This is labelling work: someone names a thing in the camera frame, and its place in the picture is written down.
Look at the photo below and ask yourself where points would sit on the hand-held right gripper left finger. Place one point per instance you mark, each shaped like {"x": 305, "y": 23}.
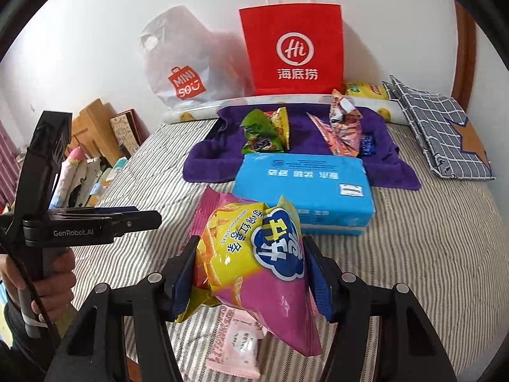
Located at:
{"x": 185, "y": 282}

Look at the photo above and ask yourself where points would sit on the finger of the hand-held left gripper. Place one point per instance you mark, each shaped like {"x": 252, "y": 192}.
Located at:
{"x": 91, "y": 213}
{"x": 139, "y": 222}

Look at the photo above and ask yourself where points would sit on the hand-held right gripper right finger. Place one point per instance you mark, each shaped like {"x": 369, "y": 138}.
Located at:
{"x": 318, "y": 282}

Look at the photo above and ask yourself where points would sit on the pink yellow snack bag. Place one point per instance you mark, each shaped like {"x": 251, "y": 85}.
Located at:
{"x": 258, "y": 298}

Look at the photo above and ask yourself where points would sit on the dark blue snack packet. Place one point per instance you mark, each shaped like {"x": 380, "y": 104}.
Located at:
{"x": 368, "y": 145}

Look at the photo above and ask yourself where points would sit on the person's left hand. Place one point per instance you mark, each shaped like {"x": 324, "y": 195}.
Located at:
{"x": 59, "y": 282}

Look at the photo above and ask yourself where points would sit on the pastel rolled items beside bed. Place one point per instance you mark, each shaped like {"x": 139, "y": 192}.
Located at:
{"x": 99, "y": 183}

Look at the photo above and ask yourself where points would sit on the pink striped curtain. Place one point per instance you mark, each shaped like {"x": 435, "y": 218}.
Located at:
{"x": 8, "y": 159}

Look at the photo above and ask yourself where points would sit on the wooden box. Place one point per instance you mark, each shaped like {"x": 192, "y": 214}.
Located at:
{"x": 95, "y": 123}

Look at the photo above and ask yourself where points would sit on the pale pink small packet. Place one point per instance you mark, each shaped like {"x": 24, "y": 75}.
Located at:
{"x": 238, "y": 346}

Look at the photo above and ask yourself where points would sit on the patterned board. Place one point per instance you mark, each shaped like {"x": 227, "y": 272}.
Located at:
{"x": 125, "y": 131}

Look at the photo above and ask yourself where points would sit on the striped bed sheet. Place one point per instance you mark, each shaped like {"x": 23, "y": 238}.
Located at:
{"x": 417, "y": 246}

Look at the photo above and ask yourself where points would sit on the light blue tissue pack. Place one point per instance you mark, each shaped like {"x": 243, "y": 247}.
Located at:
{"x": 298, "y": 175}

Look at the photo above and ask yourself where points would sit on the rolled fruit-print mat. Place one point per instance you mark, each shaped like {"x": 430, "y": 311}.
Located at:
{"x": 187, "y": 112}

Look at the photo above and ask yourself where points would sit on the pink snack packet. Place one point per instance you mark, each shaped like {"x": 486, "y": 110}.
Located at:
{"x": 334, "y": 139}

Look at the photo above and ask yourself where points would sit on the purple towel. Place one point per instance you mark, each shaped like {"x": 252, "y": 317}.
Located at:
{"x": 306, "y": 135}

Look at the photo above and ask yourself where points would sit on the green snack packet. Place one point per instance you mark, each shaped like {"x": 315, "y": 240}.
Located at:
{"x": 256, "y": 121}

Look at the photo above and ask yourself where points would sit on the red white snack packet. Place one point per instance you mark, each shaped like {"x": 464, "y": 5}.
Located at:
{"x": 346, "y": 111}

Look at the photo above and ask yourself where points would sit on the white plastic bag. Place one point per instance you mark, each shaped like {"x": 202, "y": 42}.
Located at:
{"x": 191, "y": 47}

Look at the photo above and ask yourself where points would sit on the yellow chip bag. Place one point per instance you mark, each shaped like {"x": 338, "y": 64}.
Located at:
{"x": 366, "y": 90}

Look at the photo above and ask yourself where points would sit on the grey checked pillow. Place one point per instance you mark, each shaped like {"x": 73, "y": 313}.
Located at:
{"x": 389, "y": 89}
{"x": 441, "y": 127}

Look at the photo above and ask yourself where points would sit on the red paper bag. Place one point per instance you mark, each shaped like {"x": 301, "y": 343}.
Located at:
{"x": 294, "y": 24}

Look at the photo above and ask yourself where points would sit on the wooden frame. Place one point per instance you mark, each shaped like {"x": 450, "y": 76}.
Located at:
{"x": 465, "y": 47}

